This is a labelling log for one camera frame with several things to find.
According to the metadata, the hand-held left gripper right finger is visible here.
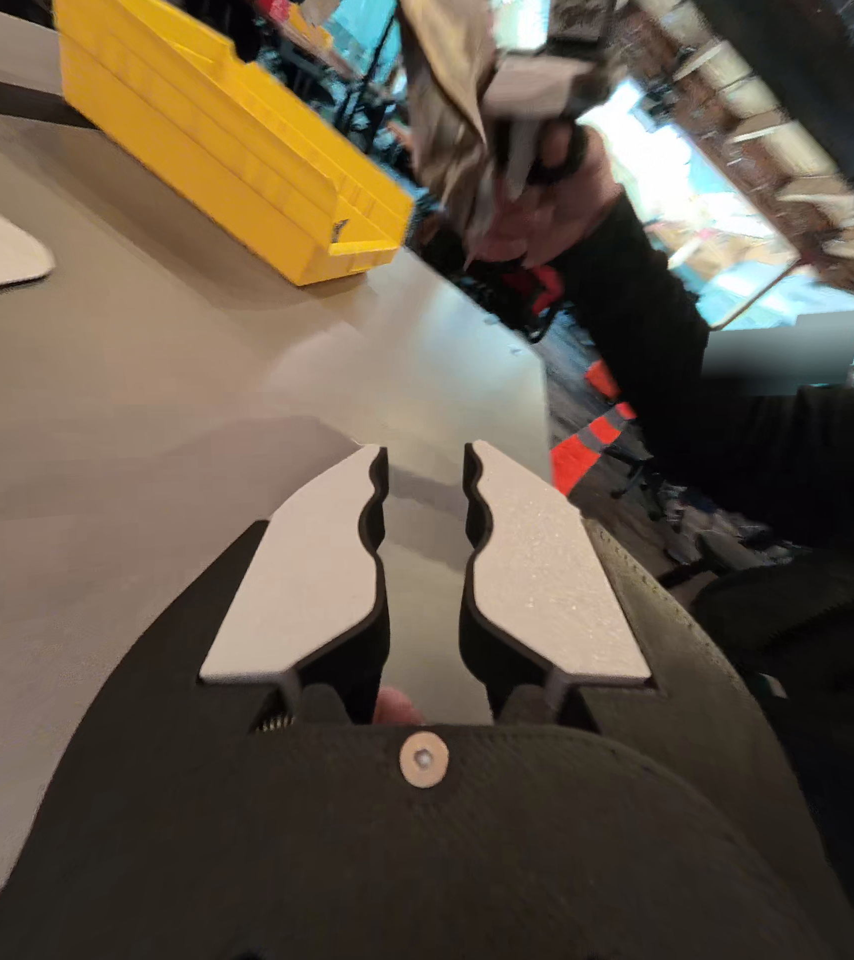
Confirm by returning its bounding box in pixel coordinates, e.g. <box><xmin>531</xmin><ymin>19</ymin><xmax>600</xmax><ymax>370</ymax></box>
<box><xmin>459</xmin><ymin>440</ymin><xmax>653</xmax><ymax>727</ymax></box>

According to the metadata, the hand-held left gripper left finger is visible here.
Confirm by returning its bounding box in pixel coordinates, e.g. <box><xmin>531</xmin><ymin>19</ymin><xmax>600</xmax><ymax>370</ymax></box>
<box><xmin>199</xmin><ymin>444</ymin><xmax>392</xmax><ymax>727</ymax></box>

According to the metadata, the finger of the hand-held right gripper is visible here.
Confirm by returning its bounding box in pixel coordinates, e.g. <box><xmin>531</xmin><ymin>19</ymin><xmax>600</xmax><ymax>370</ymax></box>
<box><xmin>483</xmin><ymin>58</ymin><xmax>599</xmax><ymax>123</ymax></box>

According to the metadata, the beige cloth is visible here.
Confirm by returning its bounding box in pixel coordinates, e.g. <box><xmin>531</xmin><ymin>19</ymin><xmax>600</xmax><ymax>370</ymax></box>
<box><xmin>397</xmin><ymin>0</ymin><xmax>529</xmax><ymax>260</ymax></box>

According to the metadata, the person's right forearm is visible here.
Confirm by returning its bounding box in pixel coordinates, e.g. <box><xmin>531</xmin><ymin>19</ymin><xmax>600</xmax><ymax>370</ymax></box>
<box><xmin>547</xmin><ymin>191</ymin><xmax>720</xmax><ymax>459</ymax></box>

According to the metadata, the person's right hand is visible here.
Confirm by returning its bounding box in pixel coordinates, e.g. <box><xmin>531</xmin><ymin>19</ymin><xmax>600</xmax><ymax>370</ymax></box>
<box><xmin>464</xmin><ymin>123</ymin><xmax>626</xmax><ymax>271</ymax></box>

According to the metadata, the person's left hand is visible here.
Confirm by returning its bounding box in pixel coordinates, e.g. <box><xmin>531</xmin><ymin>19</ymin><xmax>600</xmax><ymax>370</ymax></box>
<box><xmin>374</xmin><ymin>686</ymin><xmax>425</xmax><ymax>727</ymax></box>

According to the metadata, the red chair part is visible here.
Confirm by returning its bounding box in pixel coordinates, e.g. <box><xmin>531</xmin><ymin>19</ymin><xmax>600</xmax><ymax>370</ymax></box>
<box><xmin>505</xmin><ymin>266</ymin><xmax>567</xmax><ymax>318</ymax></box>

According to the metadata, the person's black clothing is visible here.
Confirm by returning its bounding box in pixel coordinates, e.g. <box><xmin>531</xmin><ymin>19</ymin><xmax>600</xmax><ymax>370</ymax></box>
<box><xmin>652</xmin><ymin>382</ymin><xmax>854</xmax><ymax>960</ymax></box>

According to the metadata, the yellow plastic bin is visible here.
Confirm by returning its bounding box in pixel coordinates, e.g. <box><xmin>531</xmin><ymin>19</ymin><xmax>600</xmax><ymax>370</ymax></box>
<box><xmin>52</xmin><ymin>0</ymin><xmax>415</xmax><ymax>288</ymax></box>

